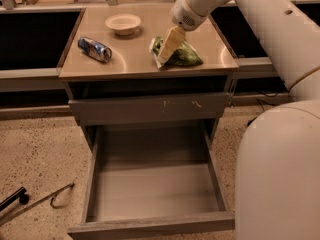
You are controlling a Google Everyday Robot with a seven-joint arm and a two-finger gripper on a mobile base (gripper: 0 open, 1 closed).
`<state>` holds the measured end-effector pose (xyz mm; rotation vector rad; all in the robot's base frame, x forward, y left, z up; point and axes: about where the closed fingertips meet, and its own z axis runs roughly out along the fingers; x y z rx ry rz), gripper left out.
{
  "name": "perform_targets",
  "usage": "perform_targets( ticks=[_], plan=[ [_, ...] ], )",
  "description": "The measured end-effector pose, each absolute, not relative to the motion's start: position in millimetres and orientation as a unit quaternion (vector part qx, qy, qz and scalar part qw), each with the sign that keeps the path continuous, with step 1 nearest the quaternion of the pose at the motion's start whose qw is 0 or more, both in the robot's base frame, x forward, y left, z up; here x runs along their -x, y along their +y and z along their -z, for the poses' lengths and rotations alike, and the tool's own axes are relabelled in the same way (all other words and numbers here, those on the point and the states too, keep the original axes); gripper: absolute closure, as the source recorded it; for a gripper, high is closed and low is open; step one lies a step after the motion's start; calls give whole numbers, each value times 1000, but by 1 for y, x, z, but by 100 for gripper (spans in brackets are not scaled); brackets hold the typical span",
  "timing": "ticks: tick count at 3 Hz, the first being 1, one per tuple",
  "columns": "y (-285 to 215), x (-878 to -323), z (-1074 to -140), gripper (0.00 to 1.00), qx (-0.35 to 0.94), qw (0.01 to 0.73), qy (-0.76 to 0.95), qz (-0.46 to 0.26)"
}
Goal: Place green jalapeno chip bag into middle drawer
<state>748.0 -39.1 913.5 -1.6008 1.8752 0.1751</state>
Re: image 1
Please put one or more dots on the green jalapeno chip bag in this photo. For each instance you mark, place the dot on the green jalapeno chip bag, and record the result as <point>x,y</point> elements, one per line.
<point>184,56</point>

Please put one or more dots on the metal rod with hook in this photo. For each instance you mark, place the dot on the metal rod with hook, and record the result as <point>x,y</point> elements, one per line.
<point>51,197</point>

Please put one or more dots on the open grey middle drawer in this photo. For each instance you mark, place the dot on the open grey middle drawer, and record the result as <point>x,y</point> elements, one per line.
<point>152,181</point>

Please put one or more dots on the grey drawer cabinet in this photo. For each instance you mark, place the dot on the grey drawer cabinet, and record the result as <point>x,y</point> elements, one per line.
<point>132,71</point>

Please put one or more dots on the black handle on floor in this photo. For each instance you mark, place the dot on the black handle on floor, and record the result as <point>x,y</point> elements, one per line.
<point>19,195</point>

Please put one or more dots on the closed grey top drawer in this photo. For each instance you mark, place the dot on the closed grey top drawer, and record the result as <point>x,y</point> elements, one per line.
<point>145,109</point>

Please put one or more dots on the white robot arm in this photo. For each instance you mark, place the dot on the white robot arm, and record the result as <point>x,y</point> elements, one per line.
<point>277,175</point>

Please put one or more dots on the blue soda can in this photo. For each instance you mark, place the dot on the blue soda can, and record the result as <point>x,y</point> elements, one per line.
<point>95,49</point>

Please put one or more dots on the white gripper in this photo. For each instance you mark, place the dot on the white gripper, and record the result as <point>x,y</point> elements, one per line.
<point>184,16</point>

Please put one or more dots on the white paper bowl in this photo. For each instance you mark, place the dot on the white paper bowl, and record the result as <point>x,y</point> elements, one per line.
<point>123,24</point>

